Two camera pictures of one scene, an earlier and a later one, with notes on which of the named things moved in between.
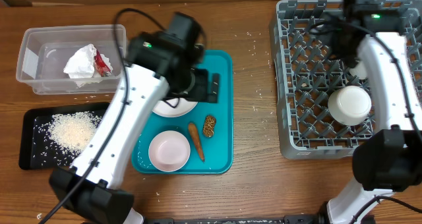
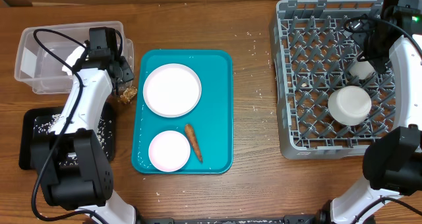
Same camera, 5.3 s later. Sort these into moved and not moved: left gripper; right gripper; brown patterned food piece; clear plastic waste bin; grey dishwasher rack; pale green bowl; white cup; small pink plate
Moved: right gripper; brown patterned food piece; left gripper
Not moved: white cup; pale green bowl; small pink plate; grey dishwasher rack; clear plastic waste bin
